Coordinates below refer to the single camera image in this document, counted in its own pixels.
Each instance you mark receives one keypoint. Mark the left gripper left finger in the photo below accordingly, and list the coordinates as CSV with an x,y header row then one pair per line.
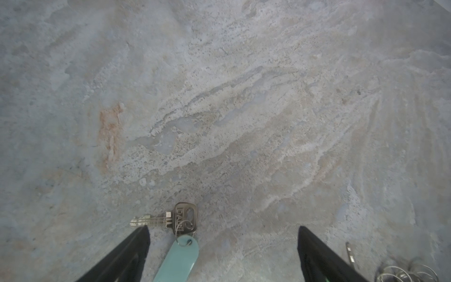
x,y
125,263

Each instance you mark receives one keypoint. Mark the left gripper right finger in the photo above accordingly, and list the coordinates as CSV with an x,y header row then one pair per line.
x,y
321,264

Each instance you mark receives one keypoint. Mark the silver key with teal tag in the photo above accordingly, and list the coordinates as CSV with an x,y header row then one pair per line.
x,y
183,254

